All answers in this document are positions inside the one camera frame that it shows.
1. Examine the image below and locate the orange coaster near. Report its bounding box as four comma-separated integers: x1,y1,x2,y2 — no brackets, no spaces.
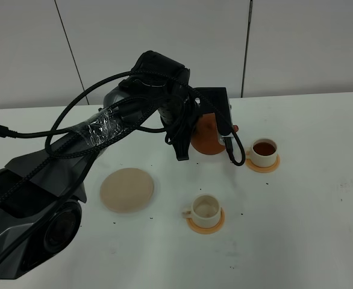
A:
186,208,225,235

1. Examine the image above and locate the white teacup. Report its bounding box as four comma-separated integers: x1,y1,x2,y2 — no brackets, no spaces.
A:
182,194,221,229
246,138,278,168

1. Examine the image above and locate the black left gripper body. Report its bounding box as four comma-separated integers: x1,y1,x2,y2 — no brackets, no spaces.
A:
158,87,203,145

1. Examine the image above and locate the orange coaster far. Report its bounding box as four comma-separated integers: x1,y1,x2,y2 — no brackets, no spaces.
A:
245,155,281,173

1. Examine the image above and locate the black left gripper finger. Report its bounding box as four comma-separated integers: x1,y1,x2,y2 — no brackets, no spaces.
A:
172,126,193,160

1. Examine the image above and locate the brown clay teapot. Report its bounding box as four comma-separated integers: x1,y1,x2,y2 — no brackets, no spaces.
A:
191,113,225,155

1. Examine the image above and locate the white teacup near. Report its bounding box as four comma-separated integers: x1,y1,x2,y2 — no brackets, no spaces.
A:
182,194,221,229

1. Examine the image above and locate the white teacup far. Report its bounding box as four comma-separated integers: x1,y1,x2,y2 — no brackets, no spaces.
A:
246,138,278,168

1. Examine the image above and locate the beige round teapot saucer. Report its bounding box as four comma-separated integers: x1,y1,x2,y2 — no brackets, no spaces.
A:
99,168,154,213

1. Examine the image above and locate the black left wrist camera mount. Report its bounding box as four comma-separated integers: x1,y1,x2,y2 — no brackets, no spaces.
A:
195,87,234,147

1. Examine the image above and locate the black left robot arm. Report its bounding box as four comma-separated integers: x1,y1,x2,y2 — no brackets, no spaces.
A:
0,51,198,280

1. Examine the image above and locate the orange coaster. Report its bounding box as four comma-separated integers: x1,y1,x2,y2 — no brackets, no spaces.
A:
186,208,225,235
245,155,281,173

